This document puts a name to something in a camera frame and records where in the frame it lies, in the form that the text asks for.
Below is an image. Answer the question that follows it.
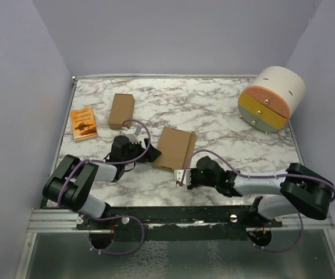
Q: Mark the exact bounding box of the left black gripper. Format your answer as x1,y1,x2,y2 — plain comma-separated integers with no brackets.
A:
122,138,161,166

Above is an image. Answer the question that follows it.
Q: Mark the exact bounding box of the brown cardboard box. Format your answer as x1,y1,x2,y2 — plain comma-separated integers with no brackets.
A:
152,127,197,171

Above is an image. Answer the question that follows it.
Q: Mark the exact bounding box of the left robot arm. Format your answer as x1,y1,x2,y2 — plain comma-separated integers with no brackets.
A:
42,135,162,230

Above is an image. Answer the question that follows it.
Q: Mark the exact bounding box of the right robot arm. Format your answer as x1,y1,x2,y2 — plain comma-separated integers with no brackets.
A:
180,156,335,227

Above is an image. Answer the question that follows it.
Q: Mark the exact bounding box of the small folded cardboard box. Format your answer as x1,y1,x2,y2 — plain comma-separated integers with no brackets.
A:
108,94,135,130

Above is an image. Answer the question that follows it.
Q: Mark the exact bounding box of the orange book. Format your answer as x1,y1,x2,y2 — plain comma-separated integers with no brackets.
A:
70,108,98,143

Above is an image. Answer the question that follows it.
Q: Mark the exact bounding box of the white cylinder with coloured base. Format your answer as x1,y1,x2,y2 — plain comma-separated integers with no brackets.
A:
237,66,306,133

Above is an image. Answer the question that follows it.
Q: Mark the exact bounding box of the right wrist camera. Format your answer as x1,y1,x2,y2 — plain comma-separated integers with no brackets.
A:
173,169,191,188

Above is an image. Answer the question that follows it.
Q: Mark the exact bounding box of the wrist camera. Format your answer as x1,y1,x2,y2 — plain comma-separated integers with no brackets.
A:
173,169,191,188
124,126,141,144

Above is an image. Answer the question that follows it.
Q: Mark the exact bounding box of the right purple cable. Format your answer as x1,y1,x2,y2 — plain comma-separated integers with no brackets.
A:
181,149,335,252

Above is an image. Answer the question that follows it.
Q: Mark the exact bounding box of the purple cable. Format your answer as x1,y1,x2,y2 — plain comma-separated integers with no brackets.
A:
181,149,335,252
57,119,151,256

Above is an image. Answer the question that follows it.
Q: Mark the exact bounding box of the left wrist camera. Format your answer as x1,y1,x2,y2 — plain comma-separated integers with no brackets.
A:
124,126,141,144

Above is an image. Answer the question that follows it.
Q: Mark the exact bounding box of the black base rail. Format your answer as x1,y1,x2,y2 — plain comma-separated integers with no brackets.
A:
77,205,282,242

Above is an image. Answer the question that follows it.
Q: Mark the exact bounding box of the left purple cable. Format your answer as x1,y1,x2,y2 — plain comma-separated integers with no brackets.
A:
57,119,151,256

